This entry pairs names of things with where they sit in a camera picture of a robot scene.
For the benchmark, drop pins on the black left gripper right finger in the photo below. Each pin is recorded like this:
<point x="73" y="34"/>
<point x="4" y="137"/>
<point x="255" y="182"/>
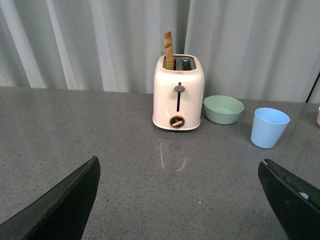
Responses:
<point x="295" y="202"/>

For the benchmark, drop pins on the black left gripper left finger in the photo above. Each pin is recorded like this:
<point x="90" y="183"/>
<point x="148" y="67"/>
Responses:
<point x="62" y="212"/>

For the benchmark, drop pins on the light blue cup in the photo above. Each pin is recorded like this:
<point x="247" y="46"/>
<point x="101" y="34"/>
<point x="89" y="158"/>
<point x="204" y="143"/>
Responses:
<point x="268" y="126"/>

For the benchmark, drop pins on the pink bowl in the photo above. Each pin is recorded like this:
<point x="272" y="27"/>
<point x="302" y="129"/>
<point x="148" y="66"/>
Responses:
<point x="318" y="116"/>

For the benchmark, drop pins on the green bowl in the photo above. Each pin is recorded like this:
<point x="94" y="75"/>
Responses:
<point x="223" y="110"/>

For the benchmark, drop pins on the cream white toaster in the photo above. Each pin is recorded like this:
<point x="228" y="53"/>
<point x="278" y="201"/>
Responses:
<point x="178" y="93"/>

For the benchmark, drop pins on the toasted bread slice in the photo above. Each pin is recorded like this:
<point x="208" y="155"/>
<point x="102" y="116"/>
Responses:
<point x="169" y="55"/>

